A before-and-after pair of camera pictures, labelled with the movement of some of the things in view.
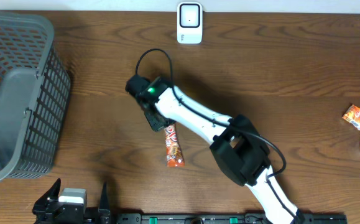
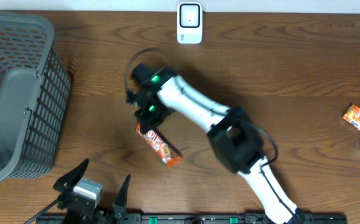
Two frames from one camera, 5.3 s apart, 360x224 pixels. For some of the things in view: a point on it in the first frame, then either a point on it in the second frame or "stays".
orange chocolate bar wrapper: [174, 157] → [167, 154]
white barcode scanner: [189, 22] stays
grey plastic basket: [25, 88] stays
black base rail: [227, 218] stays
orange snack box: [357, 116] stays
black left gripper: [39, 207] → [67, 183]
